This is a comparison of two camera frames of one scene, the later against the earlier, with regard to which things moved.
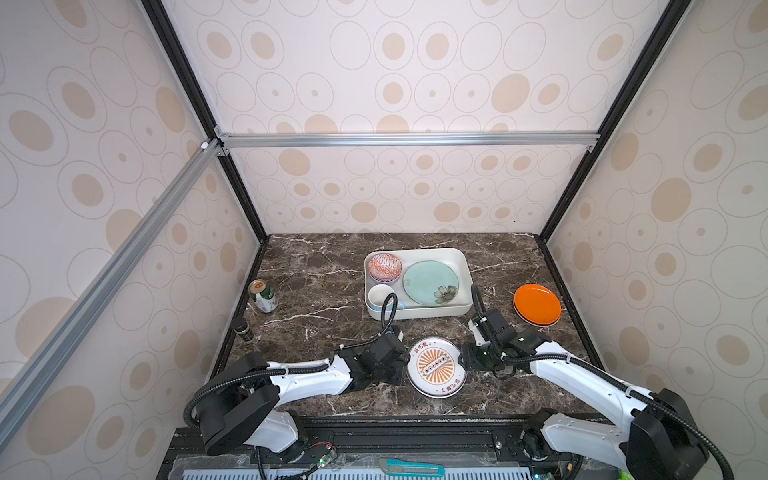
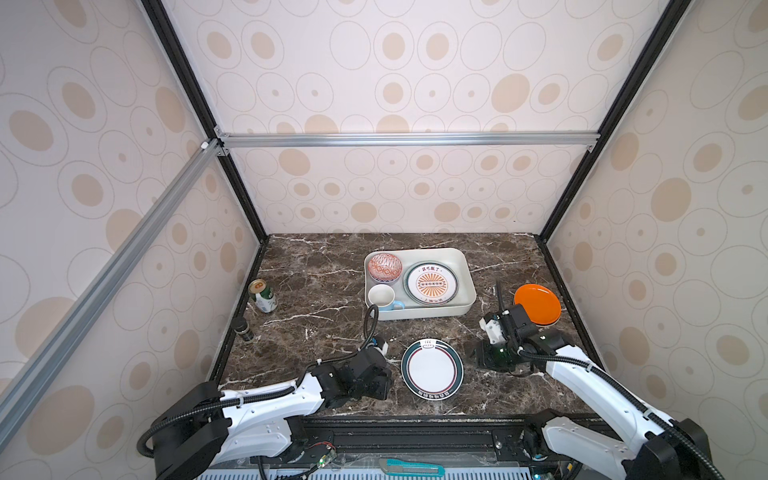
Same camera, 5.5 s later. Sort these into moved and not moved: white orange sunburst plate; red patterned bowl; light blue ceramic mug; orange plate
Moved: white orange sunburst plate
Not moved: light blue ceramic mug; red patterned bowl; orange plate
